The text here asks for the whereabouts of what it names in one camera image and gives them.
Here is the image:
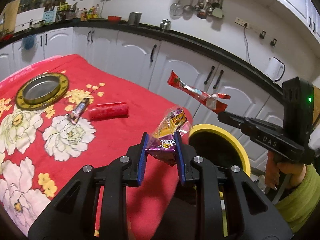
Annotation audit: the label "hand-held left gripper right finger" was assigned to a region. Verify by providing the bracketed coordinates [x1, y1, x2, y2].
[173, 131, 293, 240]

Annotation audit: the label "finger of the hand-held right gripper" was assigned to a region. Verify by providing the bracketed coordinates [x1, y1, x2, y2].
[217, 111, 253, 140]

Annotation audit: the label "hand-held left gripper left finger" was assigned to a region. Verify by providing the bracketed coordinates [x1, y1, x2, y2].
[27, 132, 150, 240]

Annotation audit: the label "purple yellow snack packet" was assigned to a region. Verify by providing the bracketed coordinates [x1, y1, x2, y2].
[145, 107, 192, 167]

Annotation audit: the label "long red snack wrapper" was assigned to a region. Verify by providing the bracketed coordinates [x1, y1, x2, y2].
[167, 70, 232, 113]

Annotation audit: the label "person's right forearm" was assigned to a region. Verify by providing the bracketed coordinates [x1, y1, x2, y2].
[275, 164, 320, 234]

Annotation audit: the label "person's right hand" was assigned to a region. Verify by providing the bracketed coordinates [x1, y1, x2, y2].
[264, 151, 307, 193]

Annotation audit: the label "red floral blanket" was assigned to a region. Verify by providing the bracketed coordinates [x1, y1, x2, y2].
[0, 54, 194, 235]

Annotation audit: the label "red cylindrical wrapper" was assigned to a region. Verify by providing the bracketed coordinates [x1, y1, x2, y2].
[88, 102, 129, 121]

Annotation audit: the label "white electric kettle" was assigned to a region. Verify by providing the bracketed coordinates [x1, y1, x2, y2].
[265, 56, 286, 82]

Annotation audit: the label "purple foil candy wrapper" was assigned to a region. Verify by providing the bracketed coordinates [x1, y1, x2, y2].
[68, 97, 90, 125]

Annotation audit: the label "black kitchen countertop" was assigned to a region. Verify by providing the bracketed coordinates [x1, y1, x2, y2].
[0, 19, 285, 98]

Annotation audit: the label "white kitchen cabinets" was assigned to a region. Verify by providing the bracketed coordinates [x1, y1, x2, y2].
[0, 26, 285, 170]

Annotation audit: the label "steel spatula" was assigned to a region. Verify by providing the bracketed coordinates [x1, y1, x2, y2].
[214, 0, 225, 19]

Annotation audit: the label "steel teapot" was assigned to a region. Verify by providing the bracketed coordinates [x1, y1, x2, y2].
[160, 19, 172, 32]

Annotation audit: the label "gold rimmed metal plate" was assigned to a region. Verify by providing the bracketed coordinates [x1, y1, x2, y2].
[15, 73, 70, 110]

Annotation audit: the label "steel mesh strainer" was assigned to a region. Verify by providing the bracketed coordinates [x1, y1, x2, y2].
[170, 0, 187, 17]

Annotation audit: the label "steel canister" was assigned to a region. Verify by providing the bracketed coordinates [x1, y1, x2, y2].
[129, 12, 142, 25]

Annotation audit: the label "row of condiment bottles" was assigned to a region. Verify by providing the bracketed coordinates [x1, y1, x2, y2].
[57, 2, 100, 22]

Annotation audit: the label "blue cloth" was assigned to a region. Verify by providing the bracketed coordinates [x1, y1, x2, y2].
[22, 35, 36, 50]

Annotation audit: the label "wooden cutting board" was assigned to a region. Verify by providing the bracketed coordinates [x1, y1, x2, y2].
[4, 0, 21, 22]

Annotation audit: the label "black power cable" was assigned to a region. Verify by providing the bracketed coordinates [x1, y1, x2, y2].
[244, 26, 252, 64]

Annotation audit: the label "white wall socket strip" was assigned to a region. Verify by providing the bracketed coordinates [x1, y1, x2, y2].
[235, 17, 250, 28]

